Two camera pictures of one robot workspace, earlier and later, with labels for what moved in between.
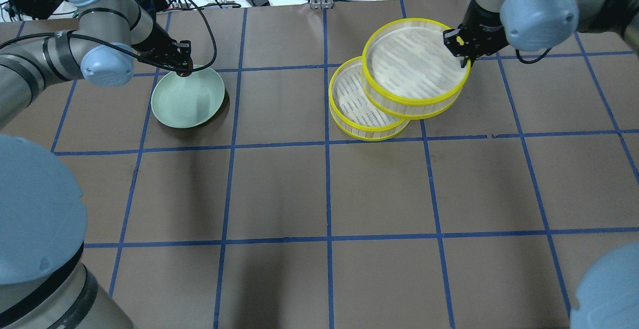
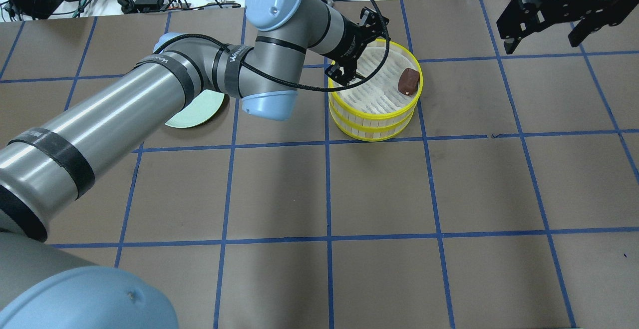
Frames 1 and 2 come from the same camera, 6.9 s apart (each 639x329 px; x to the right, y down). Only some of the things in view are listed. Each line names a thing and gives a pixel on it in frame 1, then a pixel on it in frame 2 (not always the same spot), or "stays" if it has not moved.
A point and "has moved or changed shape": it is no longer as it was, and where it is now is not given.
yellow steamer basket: (352, 110) stays
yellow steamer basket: (409, 70) -> (378, 109)
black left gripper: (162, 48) -> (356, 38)
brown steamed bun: (184, 74) has moved or changed shape
